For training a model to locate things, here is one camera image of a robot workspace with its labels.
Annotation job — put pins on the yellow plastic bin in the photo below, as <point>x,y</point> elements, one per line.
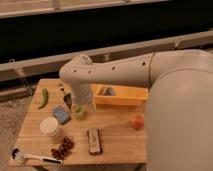
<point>124,96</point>

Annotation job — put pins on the white dish brush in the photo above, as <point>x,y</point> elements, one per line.
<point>22,157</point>

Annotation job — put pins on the brown chocolate bar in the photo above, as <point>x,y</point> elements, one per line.
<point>94,141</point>

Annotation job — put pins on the green round object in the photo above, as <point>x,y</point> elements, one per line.
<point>78,111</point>

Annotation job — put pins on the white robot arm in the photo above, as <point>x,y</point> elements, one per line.
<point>179,109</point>

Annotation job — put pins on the blue sponge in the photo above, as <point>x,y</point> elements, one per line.
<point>61,115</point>

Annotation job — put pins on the bunch of dark grapes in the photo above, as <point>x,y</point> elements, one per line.
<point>64,148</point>

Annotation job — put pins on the grey object in bin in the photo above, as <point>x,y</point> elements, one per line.
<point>106,91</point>

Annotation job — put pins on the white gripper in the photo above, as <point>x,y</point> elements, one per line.
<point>82,95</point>

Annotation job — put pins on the wooden board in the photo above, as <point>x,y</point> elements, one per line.
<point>119,141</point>

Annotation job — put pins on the red apple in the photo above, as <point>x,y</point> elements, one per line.
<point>137,122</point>

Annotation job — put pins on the white cup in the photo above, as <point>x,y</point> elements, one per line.
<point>50,127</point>

